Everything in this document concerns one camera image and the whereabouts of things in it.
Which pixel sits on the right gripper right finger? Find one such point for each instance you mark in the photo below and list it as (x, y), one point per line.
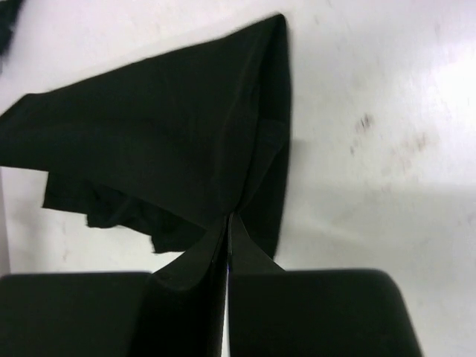
(336, 312)

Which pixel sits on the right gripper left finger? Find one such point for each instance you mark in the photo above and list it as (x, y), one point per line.
(180, 308)

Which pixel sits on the black tank top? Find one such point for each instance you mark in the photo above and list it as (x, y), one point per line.
(170, 144)

